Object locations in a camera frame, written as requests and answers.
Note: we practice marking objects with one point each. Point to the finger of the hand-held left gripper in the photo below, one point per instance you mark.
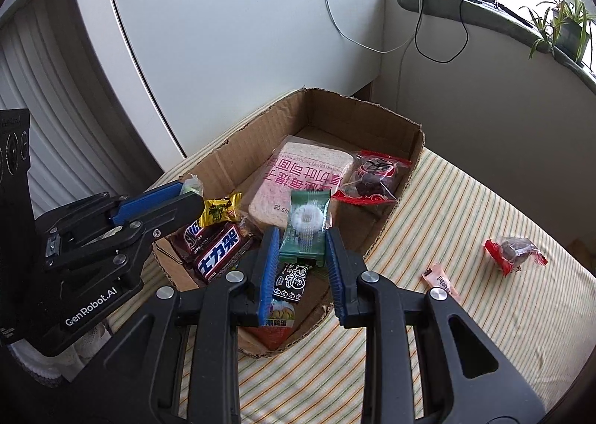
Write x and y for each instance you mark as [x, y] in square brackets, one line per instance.
[149, 200]
[177, 214]

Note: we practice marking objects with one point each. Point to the orange snack packet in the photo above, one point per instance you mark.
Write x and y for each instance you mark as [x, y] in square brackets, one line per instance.
[274, 326]

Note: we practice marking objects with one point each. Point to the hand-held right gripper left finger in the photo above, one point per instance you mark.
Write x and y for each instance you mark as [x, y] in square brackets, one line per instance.
[270, 275]

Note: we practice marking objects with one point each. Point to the yellow wrapped candy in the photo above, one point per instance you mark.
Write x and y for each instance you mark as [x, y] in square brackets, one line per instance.
[221, 209]

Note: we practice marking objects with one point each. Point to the small brown chocolate bar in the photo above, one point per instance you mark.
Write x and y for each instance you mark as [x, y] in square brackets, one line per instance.
[193, 235]

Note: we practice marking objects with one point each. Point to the striped table cloth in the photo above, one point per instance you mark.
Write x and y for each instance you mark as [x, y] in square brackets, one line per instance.
[465, 200]

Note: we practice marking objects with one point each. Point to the red-wrapped dark snack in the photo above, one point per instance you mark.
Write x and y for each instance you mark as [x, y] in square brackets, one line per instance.
[372, 175]
[514, 250]

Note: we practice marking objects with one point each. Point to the white cabinet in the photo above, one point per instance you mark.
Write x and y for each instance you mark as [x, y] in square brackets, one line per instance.
[233, 33]

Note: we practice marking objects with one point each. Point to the green snack packet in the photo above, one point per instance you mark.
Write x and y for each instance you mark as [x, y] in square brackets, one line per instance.
[305, 228]

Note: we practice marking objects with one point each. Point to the brown candy wrapper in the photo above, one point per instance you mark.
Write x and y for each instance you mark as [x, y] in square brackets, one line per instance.
[247, 228]

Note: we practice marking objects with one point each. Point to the cardboard box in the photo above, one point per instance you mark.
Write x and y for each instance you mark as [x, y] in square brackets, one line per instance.
[260, 135]

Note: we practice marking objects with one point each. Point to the bagged sliced bread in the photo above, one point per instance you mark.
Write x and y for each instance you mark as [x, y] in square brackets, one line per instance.
[288, 182]

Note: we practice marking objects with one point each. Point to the black snack packet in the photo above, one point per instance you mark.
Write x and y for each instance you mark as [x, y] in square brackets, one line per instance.
[291, 282]

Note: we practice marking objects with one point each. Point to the pink wrapped candy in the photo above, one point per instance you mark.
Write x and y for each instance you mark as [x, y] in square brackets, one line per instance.
[440, 282]

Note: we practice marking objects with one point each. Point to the green windowsill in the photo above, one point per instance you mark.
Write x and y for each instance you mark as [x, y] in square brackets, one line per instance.
[437, 5]

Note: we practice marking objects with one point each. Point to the potted green plant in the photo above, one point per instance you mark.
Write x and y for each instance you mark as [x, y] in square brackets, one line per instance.
[565, 28]

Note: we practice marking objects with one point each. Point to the green and white candy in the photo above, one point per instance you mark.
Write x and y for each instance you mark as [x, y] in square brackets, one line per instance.
[192, 184]

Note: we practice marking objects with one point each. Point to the white knit cloth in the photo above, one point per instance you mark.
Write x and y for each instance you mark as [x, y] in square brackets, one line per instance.
[88, 345]

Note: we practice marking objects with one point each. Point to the large brown chocolate bar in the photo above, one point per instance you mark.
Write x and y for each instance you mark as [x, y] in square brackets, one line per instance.
[219, 256]

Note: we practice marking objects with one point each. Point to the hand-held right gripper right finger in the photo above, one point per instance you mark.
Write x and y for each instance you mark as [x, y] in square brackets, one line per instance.
[336, 279]

